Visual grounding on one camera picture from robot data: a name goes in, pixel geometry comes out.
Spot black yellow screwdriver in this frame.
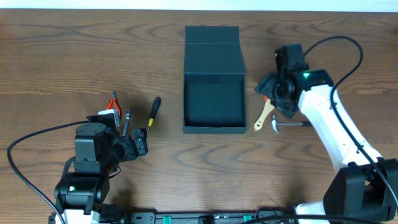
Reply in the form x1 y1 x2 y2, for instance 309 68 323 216
146 96 162 135

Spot small claw hammer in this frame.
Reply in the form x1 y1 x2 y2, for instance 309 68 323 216
271 114 312 134

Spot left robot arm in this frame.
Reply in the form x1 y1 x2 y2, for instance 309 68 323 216
55 123 148 224

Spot red black pliers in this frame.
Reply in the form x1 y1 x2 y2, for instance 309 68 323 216
106 90 122 116

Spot orange scraper wooden handle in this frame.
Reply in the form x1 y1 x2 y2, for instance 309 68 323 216
254 95 274 131

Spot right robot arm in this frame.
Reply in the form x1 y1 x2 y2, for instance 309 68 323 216
255 69 397 223

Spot silver ring wrench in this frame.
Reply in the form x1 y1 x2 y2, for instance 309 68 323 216
123 110 131 136

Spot dark green open box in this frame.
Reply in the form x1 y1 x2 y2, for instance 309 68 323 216
183 26 248 134

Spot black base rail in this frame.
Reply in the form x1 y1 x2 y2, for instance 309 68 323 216
99 202 299 224

